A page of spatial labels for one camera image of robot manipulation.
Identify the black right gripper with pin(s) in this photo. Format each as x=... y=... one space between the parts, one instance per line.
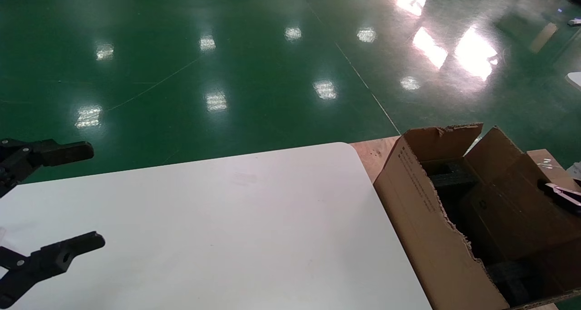
x=567 y=199

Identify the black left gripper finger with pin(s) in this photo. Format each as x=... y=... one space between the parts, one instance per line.
x=54 y=152
x=50 y=260

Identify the big open cardboard box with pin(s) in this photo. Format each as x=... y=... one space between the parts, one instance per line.
x=422 y=237

